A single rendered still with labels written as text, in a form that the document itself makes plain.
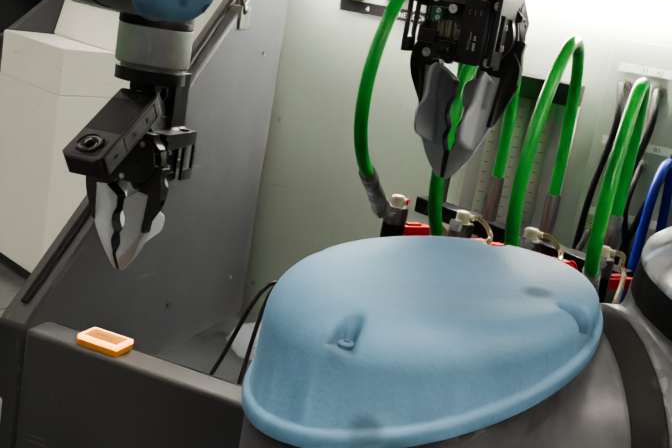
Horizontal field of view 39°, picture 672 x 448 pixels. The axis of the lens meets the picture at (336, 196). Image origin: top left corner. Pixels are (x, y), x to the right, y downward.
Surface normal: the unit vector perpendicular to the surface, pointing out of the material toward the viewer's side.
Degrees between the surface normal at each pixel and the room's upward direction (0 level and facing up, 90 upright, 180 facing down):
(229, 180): 90
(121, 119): 32
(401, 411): 87
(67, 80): 90
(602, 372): 37
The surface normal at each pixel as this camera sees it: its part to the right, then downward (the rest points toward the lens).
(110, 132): -0.07, -0.75
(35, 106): -0.70, 0.04
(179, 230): 0.91, 0.23
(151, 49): 0.07, 0.22
